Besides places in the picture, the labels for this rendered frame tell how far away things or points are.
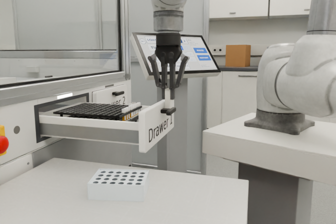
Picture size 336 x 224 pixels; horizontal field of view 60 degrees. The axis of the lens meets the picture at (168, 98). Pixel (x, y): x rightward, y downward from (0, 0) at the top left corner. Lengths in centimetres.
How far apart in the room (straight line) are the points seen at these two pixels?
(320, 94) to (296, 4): 336
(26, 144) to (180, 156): 119
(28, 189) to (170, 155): 121
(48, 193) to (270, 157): 57
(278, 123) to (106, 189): 58
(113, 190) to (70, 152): 45
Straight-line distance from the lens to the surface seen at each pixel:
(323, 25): 84
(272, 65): 96
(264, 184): 104
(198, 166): 267
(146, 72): 159
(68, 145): 107
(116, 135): 81
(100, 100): 120
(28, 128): 91
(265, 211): 108
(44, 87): 94
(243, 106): 376
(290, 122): 100
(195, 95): 251
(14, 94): 87
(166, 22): 85
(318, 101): 78
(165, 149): 185
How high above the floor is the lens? 108
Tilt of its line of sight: 9 degrees down
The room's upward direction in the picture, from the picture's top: straight up
